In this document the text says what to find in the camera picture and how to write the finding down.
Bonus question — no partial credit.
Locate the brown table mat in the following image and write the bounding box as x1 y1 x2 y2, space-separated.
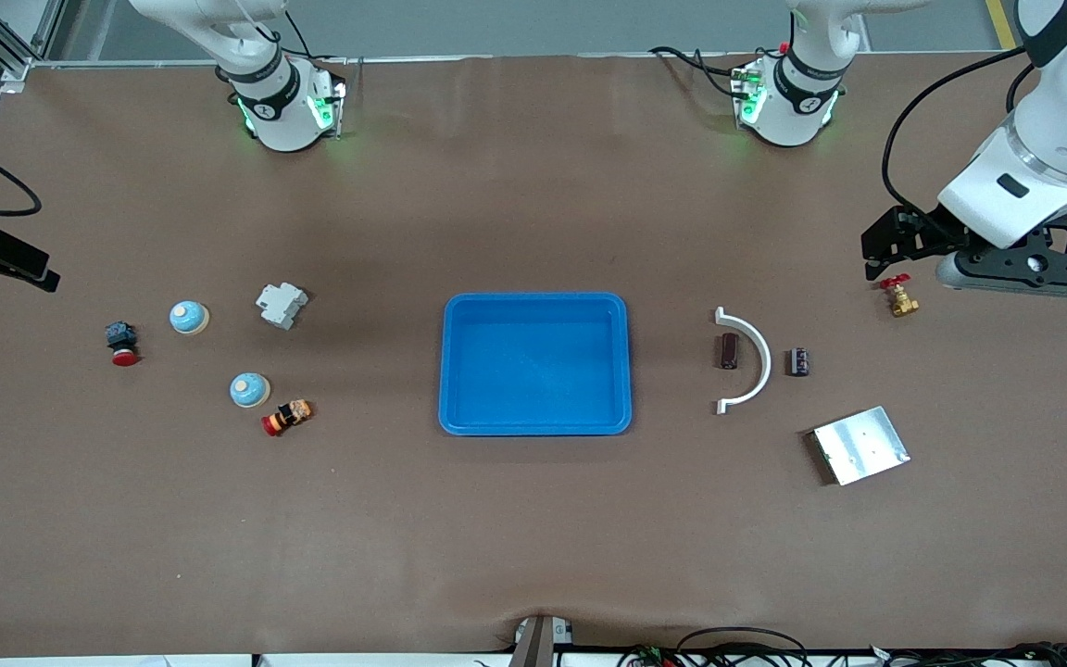
0 51 1067 661

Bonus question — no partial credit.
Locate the black cable bundle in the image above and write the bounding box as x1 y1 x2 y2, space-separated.
867 641 1067 667
615 627 812 667

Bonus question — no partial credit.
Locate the red emergency stop, orange body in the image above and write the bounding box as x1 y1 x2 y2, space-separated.
261 399 315 437

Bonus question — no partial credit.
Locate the black arm base cable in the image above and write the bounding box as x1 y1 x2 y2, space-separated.
649 44 752 101

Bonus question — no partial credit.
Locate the white circuit breaker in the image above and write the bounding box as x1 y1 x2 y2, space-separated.
255 283 310 331

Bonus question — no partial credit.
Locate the aluminium frame extrusion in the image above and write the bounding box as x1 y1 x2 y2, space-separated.
0 0 67 84

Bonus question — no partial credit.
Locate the blue dome call bell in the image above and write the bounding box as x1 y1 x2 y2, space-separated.
169 300 211 335
229 372 271 409

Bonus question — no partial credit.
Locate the brass valve red handle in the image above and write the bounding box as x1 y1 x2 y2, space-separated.
878 273 921 319

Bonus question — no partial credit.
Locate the white semicircular pipe clamp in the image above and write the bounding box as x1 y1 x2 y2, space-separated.
714 307 772 416

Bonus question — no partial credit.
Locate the silver table edge rail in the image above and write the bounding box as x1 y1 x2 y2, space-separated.
29 54 794 68

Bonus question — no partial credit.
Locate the blue plastic tray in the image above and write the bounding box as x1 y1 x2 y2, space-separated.
438 293 634 437

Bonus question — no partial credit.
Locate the red emergency stop, dark body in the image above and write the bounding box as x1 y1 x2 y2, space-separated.
105 321 141 368

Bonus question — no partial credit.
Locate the silver metal plate module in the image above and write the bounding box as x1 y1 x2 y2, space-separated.
811 406 911 487

